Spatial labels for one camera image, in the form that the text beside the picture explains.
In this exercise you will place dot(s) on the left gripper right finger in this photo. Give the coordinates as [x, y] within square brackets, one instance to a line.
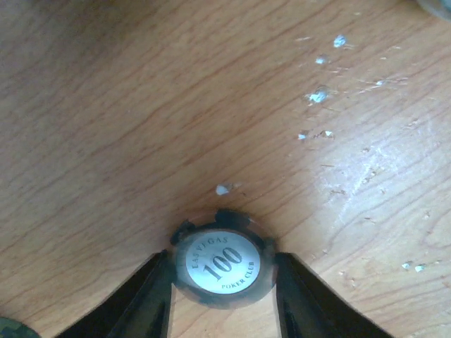
[307, 307]

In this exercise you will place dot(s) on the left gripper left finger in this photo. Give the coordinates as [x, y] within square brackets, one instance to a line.
[140, 307]

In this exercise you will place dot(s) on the black poker set case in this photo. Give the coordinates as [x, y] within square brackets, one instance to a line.
[438, 8]

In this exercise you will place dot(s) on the green tall chip stack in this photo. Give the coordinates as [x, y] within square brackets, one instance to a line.
[10, 328]

